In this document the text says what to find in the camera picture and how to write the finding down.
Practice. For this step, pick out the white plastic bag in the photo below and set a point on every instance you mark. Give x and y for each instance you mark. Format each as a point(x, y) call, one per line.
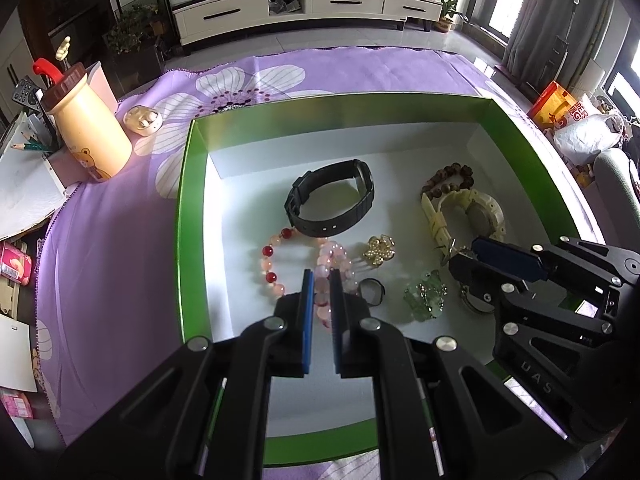
point(587, 135)

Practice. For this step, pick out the purple floral cloth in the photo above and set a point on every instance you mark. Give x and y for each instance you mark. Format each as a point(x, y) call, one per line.
point(125, 235)

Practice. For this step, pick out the white earbud case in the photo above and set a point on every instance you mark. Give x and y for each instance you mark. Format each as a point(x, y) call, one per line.
point(142, 122)

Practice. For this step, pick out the cream wristwatch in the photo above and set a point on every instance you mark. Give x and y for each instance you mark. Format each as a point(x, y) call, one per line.
point(482, 215)

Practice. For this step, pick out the white stick vacuum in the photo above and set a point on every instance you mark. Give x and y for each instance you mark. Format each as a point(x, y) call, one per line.
point(570, 25)

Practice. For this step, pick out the black wristwatch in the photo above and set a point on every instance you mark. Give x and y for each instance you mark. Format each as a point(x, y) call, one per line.
point(325, 227)

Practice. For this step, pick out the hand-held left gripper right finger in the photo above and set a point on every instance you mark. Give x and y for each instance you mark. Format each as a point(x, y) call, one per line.
point(337, 325)

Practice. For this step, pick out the small potted plant yellow pot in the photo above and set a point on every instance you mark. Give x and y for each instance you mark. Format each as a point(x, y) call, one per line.
point(445, 22)

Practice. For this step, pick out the green crystal pendant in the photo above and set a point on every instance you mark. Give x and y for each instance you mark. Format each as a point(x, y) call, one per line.
point(425, 302)

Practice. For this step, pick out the grey chair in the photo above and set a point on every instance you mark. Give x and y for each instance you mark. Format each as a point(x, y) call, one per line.
point(617, 172)

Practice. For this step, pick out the green pencils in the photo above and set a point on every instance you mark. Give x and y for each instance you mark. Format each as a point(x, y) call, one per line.
point(32, 146)

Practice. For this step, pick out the leafy plants on dark stand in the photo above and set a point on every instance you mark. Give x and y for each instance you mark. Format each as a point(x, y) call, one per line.
point(132, 35)

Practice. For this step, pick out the white paper stack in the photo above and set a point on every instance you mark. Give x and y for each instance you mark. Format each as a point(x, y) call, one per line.
point(25, 195)

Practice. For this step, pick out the white tv cabinet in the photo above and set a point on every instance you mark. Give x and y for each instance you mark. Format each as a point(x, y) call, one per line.
point(225, 15)

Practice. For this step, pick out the cream bottle with brown cap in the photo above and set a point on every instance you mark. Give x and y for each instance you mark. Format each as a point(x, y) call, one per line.
point(90, 130)

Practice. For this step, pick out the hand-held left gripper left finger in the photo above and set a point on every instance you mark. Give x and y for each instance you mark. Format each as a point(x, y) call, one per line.
point(306, 325)

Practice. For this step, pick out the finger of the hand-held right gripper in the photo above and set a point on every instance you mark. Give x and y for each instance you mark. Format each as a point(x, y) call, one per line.
point(480, 280)
point(505, 259)

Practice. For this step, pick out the white card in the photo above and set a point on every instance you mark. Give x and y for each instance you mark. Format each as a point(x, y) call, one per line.
point(17, 355)

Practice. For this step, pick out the grey curtain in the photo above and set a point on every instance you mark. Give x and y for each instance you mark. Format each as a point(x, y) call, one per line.
point(540, 25)

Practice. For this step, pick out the gold brooch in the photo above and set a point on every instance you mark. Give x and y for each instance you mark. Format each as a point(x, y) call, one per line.
point(378, 252)

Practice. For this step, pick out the black remote control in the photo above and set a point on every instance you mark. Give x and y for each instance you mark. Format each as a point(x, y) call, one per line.
point(25, 92)

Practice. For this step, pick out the pink snack packet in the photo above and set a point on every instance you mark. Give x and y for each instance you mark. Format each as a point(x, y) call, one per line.
point(15, 262)
point(15, 404)

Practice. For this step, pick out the green cardboard box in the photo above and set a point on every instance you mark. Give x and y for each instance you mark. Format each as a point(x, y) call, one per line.
point(240, 260)

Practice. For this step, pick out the yellow and red carton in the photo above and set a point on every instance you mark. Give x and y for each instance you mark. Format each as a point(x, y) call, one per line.
point(547, 107)

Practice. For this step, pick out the cream topped pen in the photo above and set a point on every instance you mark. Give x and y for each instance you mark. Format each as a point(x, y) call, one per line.
point(63, 50)

